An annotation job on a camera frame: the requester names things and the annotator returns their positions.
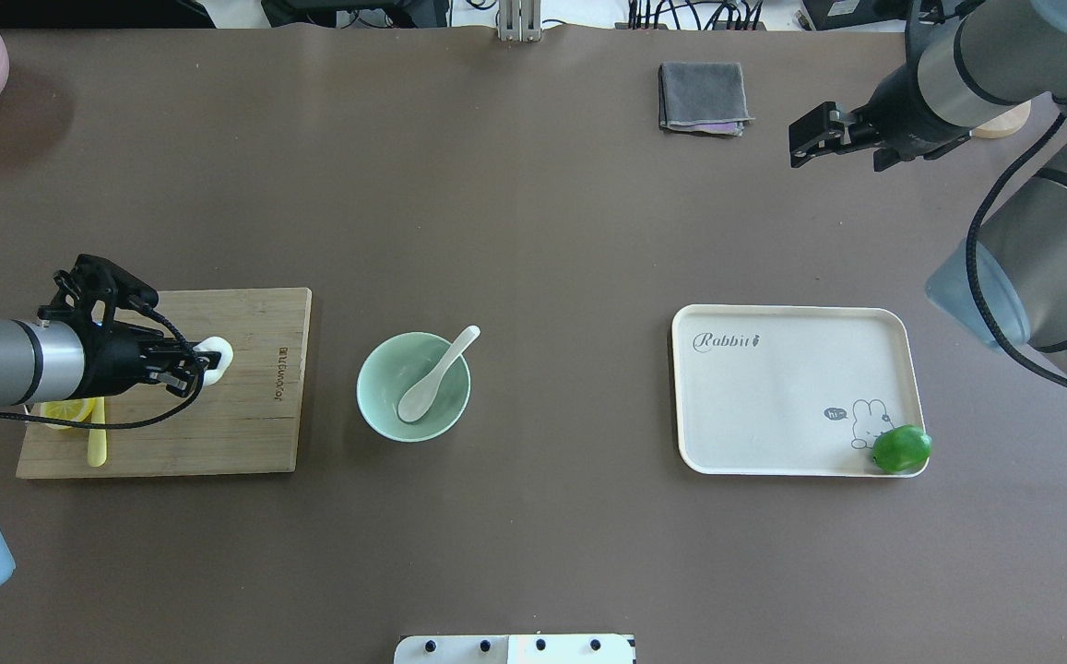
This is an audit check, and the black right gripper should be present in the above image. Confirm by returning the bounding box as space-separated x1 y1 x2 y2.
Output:
789 65 971 172

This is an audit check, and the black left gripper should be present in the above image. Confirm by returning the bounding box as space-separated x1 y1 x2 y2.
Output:
37 254 206 398

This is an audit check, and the white ceramic spoon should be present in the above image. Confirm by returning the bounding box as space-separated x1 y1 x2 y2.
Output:
397 325 480 423

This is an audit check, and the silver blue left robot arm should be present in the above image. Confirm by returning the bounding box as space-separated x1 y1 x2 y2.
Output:
0 254 233 586

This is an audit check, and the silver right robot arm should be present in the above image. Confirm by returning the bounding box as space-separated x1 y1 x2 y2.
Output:
789 1 1067 390

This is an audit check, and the light green bowl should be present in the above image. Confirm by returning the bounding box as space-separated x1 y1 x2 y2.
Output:
356 332 472 444

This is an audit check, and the bamboo cutting board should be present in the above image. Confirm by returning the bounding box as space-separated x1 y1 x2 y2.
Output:
16 287 313 480

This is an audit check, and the yellow plastic knife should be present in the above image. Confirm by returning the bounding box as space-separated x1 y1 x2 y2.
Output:
87 397 108 468

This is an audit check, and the lemon slice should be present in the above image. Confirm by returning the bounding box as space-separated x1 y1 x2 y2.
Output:
32 397 99 430

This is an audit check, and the grey folded cloth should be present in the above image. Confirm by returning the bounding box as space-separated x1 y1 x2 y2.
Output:
657 62 755 137

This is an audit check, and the wooden mug tree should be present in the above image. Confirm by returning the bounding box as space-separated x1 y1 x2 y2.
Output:
971 101 1032 139

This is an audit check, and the cream rabbit tray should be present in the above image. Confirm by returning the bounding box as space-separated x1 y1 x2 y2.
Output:
670 305 925 478

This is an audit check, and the green lime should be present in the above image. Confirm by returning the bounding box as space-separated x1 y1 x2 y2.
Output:
871 425 933 475

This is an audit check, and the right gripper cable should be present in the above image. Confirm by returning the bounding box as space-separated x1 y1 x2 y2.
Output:
965 111 1067 393

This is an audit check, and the aluminium frame post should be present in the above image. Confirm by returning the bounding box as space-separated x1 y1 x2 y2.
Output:
496 0 542 42

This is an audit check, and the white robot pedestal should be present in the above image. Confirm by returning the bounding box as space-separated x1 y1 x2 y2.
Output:
393 632 637 663

